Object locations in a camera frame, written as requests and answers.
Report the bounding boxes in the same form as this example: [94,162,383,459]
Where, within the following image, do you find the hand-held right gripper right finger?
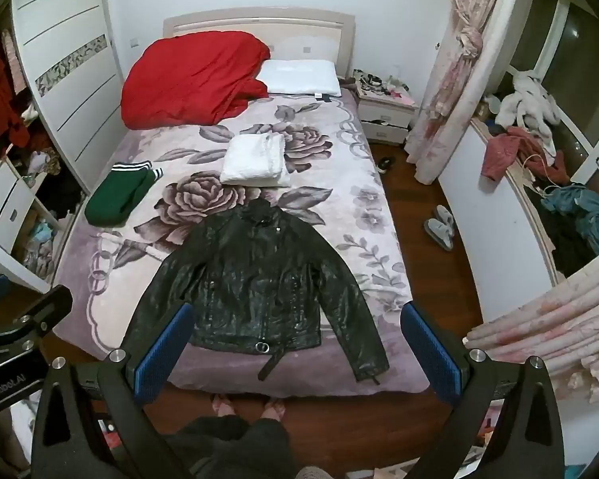
[400,301,566,479]

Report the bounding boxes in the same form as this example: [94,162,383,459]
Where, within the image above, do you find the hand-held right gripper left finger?
[30,302,195,479]

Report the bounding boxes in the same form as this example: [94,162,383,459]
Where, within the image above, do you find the black leather jacket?
[121,198,390,385]

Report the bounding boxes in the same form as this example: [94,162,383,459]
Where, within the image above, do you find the red hanging clothes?
[0,35,31,170]

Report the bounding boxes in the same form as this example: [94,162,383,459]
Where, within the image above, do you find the white clothes heap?
[494,72,562,153]

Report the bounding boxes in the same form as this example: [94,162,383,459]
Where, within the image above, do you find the person's left foot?
[210,393,238,420]

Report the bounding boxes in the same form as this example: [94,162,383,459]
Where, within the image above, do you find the person's foot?
[261,396,286,422]
[210,393,238,420]

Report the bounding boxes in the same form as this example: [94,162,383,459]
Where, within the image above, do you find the white drawer unit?
[0,157,46,255]

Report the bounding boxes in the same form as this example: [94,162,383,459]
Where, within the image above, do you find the grey slipper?
[423,218,455,251]
[433,204,457,236]

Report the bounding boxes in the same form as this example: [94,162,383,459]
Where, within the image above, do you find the person's dark skirt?
[165,416,300,479]

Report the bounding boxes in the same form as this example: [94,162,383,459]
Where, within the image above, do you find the person's right foot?
[261,396,286,422]

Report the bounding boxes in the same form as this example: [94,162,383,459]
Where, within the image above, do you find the folded green striped garment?
[84,160,165,226]

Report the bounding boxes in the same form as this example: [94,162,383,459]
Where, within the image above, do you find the floral purple blanket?
[52,87,432,400]

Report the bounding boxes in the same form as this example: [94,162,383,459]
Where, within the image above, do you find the folded white garment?
[220,132,291,188]

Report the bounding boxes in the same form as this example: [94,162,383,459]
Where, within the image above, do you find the blue garment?
[540,184,599,255]

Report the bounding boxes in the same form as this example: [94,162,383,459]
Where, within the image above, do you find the pink red garment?
[480,127,570,185]

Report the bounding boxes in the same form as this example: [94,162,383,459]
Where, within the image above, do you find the white nightstand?
[354,85,416,146]

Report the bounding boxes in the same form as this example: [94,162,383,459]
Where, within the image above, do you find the white wardrobe door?
[10,0,125,195]

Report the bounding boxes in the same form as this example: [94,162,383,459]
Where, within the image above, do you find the tied floral pink curtain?
[404,0,525,183]

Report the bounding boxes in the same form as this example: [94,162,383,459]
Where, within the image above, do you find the red duvet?
[121,31,271,131]

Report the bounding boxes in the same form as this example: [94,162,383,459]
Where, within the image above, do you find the clutter of small nightstand things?
[352,69,411,95]

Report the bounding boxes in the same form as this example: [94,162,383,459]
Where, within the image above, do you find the white pillow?
[254,59,341,98]

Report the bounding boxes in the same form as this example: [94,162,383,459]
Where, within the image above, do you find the beige bed headboard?
[163,7,356,78]

